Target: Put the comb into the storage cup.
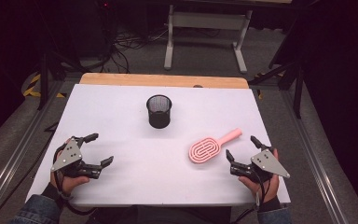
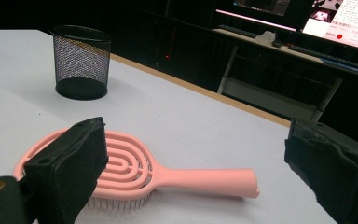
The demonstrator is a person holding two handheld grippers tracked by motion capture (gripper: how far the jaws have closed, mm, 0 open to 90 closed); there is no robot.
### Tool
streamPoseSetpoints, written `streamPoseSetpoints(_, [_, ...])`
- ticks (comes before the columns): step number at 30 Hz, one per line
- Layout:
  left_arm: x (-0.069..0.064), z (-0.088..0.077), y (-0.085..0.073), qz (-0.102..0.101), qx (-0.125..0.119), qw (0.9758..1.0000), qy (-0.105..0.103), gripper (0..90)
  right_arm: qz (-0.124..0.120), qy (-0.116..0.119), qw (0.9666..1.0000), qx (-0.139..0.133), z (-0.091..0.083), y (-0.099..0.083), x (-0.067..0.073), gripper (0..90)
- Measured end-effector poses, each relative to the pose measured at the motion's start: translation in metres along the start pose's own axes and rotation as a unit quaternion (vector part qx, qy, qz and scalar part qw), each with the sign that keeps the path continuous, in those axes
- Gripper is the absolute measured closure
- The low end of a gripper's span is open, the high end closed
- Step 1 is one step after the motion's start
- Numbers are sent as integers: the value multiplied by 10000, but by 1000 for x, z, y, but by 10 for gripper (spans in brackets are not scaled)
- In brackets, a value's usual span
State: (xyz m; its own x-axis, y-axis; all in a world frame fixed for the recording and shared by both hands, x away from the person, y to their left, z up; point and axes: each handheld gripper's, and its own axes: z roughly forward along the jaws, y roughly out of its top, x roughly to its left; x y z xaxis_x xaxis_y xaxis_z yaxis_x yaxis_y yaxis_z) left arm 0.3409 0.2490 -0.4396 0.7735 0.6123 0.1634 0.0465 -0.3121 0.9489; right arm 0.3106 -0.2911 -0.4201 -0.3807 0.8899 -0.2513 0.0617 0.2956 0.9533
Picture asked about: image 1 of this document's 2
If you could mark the black mesh pen holder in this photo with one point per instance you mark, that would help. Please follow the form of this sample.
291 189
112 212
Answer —
159 119

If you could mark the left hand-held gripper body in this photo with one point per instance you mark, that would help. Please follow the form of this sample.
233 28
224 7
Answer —
70 155

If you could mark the pink hairbrush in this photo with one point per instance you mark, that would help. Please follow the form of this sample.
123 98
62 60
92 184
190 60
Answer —
203 151

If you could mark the white board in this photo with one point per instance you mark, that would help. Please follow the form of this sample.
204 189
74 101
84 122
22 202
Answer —
136 177

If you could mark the white metal stand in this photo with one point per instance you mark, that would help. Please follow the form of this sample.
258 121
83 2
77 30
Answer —
208 21

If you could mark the wooden table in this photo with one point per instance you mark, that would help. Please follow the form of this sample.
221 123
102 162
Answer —
155 80

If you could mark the aluminium floor rail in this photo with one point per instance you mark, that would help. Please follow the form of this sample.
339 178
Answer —
12 161
317 174

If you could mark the black tripod stand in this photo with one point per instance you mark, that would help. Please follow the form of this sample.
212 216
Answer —
44 81
298 93

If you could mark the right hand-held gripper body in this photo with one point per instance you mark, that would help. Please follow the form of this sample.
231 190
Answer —
267 163

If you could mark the yellow black hazard tape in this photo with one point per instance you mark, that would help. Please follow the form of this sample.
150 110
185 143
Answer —
31 88
260 93

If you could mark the person's left hand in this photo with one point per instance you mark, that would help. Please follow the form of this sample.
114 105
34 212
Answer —
66 185

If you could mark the person's right hand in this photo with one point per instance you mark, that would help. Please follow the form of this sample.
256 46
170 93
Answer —
265 191

